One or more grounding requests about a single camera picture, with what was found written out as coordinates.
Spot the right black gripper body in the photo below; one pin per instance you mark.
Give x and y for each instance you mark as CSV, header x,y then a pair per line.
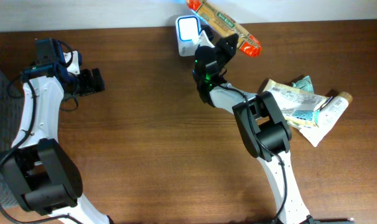
x,y
221,56

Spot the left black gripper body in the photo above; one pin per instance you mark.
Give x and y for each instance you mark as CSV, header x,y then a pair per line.
x,y
86,84

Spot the orange spaghetti package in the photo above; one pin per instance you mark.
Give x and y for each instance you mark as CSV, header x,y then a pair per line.
x,y
225,26

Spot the teal wipes pouch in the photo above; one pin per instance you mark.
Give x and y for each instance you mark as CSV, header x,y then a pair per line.
x,y
304,84

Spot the cream wet wipes pack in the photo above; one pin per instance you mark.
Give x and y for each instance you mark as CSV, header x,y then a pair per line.
x,y
298,106

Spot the white lotion tube gold cap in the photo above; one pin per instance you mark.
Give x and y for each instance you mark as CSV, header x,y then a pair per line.
x,y
328,117

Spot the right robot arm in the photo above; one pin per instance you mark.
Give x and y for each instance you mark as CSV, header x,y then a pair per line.
x,y
263,129

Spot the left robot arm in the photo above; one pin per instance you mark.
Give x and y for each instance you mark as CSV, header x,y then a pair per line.
x,y
39,173

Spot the grey plastic mesh basket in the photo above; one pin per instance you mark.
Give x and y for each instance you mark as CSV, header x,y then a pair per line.
x,y
9,122

